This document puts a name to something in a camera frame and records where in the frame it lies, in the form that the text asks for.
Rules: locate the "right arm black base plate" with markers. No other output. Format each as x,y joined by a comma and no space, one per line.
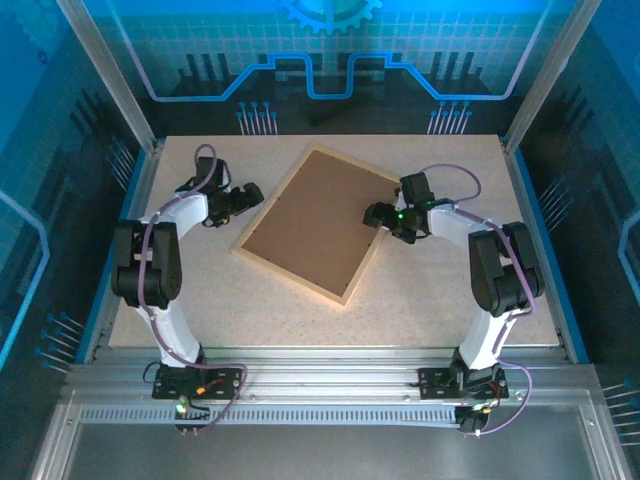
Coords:
432,385

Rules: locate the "black round connector puck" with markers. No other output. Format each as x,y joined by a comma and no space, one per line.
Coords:
470,422

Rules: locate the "long aluminium mounting rail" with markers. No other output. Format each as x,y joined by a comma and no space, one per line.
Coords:
325,375

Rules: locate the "steel bottom plate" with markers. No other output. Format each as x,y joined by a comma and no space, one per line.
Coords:
325,455

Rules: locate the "black connector bracket green light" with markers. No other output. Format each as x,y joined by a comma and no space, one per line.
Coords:
197,411

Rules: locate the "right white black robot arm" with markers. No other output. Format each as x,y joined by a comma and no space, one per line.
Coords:
505,265

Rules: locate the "light wooden picture frame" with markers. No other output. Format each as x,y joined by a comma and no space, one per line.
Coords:
290,275

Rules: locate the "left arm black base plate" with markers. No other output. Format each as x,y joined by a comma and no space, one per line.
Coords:
165,387

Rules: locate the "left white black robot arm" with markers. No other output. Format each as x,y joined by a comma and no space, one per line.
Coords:
145,265

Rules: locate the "aluminium corner post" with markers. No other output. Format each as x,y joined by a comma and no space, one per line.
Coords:
115,75
545,75

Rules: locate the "brown backing board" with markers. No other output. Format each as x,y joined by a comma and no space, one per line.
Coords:
315,220

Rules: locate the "aluminium table side rail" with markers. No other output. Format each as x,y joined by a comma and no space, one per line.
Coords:
142,190
523,200

